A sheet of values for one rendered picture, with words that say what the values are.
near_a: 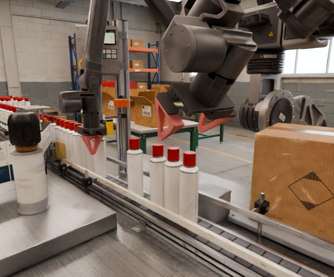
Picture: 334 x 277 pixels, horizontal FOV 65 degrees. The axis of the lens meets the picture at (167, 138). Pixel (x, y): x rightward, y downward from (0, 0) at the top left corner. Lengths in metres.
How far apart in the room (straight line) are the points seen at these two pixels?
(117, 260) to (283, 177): 0.49
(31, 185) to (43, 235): 0.16
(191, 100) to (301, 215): 0.52
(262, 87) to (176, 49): 0.77
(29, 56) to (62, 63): 0.91
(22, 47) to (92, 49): 7.75
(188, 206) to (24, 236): 0.42
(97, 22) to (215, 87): 0.62
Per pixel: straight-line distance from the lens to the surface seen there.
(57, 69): 8.78
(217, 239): 0.66
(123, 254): 0.75
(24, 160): 0.84
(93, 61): 0.91
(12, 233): 0.82
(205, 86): 0.40
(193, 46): 0.32
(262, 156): 0.79
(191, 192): 0.69
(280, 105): 1.05
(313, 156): 0.76
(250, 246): 0.71
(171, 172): 0.72
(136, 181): 0.87
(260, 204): 0.71
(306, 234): 0.64
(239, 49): 0.38
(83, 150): 1.15
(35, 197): 0.88
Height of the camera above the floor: 1.27
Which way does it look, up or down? 13 degrees down
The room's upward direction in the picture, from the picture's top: straight up
